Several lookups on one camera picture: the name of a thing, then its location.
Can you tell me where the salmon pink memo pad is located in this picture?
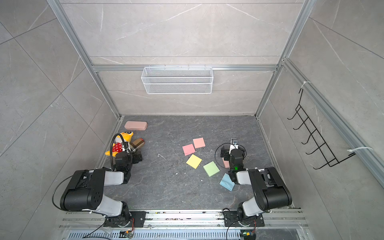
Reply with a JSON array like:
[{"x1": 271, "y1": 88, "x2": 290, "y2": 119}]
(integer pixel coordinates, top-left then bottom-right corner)
[{"x1": 193, "y1": 138, "x2": 206, "y2": 149}]

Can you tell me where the yellow memo pad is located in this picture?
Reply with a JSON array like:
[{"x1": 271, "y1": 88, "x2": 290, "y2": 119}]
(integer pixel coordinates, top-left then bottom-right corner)
[{"x1": 186, "y1": 154, "x2": 202, "y2": 169}]

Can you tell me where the plaid brown pouch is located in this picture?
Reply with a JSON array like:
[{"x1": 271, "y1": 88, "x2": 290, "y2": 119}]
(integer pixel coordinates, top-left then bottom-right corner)
[{"x1": 130, "y1": 138, "x2": 145, "y2": 153}]

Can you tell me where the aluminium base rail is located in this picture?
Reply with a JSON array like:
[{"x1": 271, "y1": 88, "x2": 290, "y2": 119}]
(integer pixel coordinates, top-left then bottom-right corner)
[{"x1": 58, "y1": 209, "x2": 310, "y2": 232}]

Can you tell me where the blue memo pad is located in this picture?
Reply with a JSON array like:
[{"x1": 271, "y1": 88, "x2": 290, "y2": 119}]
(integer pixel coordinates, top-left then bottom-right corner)
[{"x1": 220, "y1": 173, "x2": 235, "y2": 191}]

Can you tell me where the green memo pad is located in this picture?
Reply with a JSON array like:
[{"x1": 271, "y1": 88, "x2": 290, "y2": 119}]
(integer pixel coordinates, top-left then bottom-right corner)
[{"x1": 203, "y1": 162, "x2": 220, "y2": 177}]

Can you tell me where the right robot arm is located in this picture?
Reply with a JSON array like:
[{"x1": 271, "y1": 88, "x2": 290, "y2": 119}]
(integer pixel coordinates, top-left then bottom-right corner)
[{"x1": 217, "y1": 139, "x2": 293, "y2": 226}]

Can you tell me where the yellow plush toy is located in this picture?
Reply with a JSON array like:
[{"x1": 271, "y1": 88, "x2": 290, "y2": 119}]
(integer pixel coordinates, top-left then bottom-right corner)
[{"x1": 112, "y1": 132, "x2": 134, "y2": 157}]

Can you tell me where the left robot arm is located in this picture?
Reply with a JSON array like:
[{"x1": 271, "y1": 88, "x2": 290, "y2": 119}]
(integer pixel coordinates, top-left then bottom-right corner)
[{"x1": 54, "y1": 132, "x2": 145, "y2": 228}]

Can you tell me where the white wire mesh basket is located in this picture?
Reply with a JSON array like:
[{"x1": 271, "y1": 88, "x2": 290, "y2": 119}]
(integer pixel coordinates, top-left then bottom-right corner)
[{"x1": 141, "y1": 66, "x2": 214, "y2": 95}]

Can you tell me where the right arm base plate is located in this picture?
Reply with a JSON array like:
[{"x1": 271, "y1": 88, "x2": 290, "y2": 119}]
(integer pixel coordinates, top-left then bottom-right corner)
[{"x1": 222, "y1": 209, "x2": 265, "y2": 228}]

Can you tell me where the hot pink memo pad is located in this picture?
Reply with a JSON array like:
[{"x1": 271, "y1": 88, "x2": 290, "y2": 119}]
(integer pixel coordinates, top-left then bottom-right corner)
[{"x1": 183, "y1": 144, "x2": 196, "y2": 156}]

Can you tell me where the pink eraser case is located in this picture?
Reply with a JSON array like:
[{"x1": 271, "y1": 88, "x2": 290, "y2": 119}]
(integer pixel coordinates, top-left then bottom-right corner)
[{"x1": 124, "y1": 121, "x2": 148, "y2": 131}]

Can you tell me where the black wire hook rack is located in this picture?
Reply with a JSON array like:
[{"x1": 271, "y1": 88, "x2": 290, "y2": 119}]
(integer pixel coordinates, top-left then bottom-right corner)
[{"x1": 287, "y1": 89, "x2": 356, "y2": 170}]

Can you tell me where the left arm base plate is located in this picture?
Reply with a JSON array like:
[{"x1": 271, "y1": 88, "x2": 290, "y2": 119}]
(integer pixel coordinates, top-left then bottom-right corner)
[{"x1": 103, "y1": 211, "x2": 147, "y2": 228}]

